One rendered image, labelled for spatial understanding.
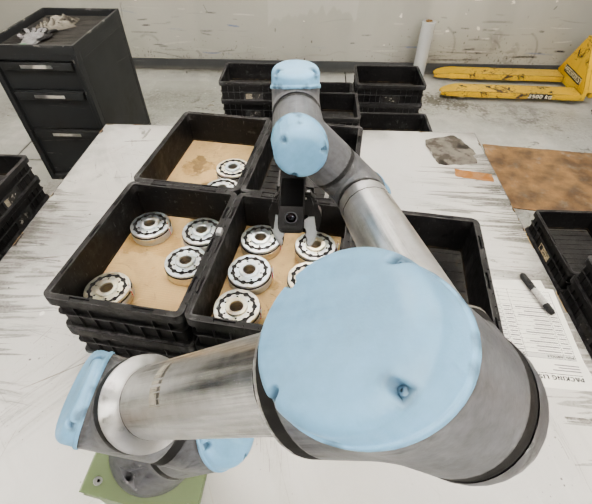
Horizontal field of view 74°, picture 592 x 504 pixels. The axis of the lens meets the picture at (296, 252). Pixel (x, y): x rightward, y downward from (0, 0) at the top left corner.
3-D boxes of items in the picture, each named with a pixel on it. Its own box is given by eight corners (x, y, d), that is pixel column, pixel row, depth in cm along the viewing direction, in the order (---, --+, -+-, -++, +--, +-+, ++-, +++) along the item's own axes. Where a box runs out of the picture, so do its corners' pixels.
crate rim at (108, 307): (183, 325, 77) (181, 318, 75) (44, 303, 81) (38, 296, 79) (239, 199, 104) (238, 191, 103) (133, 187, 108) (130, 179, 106)
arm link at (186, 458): (207, 486, 63) (263, 476, 56) (129, 471, 56) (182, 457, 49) (219, 409, 71) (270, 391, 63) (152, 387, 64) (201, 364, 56)
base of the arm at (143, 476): (186, 495, 70) (220, 490, 64) (100, 500, 60) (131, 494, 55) (191, 406, 78) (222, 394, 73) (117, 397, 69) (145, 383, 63)
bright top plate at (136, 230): (159, 241, 100) (158, 240, 100) (123, 235, 102) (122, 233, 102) (176, 216, 107) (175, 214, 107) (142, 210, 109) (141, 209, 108)
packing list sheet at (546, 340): (605, 393, 89) (607, 392, 89) (501, 388, 90) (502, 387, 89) (548, 280, 112) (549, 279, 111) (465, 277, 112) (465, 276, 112)
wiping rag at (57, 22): (67, 33, 207) (64, 26, 204) (26, 32, 207) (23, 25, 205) (90, 16, 227) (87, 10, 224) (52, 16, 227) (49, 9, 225)
